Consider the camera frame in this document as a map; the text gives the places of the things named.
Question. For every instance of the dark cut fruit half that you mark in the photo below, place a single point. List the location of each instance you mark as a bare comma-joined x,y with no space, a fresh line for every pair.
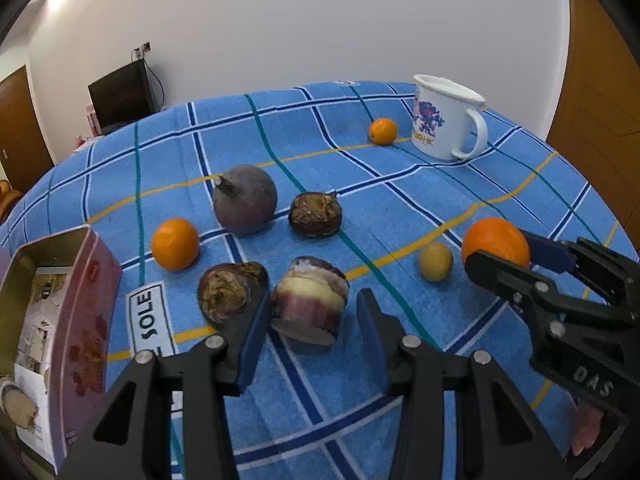
316,215
225,292

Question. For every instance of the white printed enamel mug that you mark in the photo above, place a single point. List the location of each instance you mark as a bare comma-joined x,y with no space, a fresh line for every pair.
435,115

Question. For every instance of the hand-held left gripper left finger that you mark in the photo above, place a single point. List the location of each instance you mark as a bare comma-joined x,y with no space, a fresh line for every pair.
252,341

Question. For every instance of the small yellow round fruit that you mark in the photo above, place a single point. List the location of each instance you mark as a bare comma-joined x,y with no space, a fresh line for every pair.
436,261

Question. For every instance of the orange sofa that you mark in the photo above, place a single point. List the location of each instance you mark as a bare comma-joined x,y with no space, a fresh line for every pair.
7,200

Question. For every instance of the striped cream cut fruit piece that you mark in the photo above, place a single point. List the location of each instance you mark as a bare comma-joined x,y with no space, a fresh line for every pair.
310,300

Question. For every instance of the black television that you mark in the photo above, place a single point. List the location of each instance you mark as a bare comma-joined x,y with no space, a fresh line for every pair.
122,97

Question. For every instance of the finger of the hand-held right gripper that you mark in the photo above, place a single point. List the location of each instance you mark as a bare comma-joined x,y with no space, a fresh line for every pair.
550,254
505,272

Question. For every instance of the brown wooden door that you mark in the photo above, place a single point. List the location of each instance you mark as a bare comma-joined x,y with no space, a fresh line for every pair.
20,130

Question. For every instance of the light wooden door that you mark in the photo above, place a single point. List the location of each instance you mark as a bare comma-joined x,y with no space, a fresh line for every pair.
595,85

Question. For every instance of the whole purple round fruit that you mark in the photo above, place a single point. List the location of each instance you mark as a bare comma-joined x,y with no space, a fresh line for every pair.
247,202

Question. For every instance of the small orange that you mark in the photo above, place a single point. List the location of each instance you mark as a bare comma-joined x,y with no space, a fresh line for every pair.
175,244
383,131

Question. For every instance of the pink metal tin box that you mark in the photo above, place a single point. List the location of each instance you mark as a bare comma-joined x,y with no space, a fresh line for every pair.
87,310

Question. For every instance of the person's right hand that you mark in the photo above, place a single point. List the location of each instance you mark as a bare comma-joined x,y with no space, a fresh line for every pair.
586,430

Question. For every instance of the large orange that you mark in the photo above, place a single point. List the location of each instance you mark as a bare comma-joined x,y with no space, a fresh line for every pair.
495,239

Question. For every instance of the printed paper liner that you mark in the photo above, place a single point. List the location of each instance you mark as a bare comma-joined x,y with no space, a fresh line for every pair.
47,310

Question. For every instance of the wall power outlet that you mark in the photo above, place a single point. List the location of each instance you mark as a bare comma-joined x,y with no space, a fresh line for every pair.
141,50

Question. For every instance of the blue plaid blanket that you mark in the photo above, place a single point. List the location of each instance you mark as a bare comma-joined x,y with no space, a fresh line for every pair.
320,160

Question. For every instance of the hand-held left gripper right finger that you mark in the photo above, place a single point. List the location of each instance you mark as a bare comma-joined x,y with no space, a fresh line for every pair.
372,341

